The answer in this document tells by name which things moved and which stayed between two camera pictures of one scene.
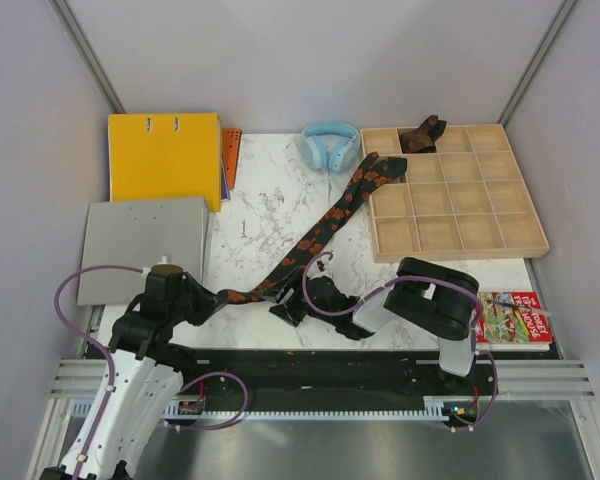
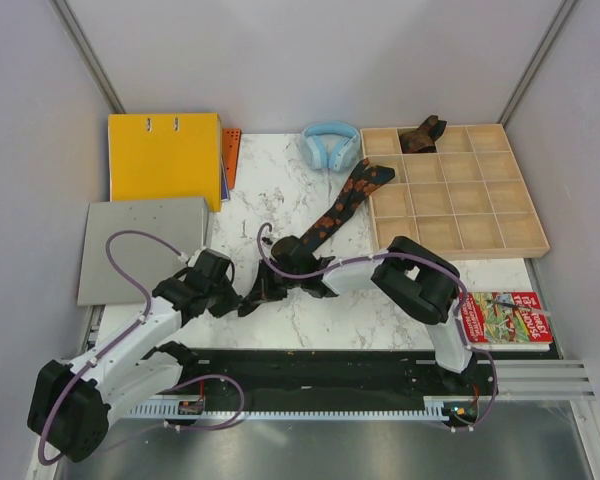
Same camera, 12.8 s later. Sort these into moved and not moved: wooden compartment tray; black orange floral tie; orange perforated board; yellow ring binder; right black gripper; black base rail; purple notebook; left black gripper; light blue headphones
Moved: black orange floral tie; right black gripper; left black gripper
Not moved: yellow ring binder; orange perforated board; light blue headphones; black base rail; purple notebook; wooden compartment tray
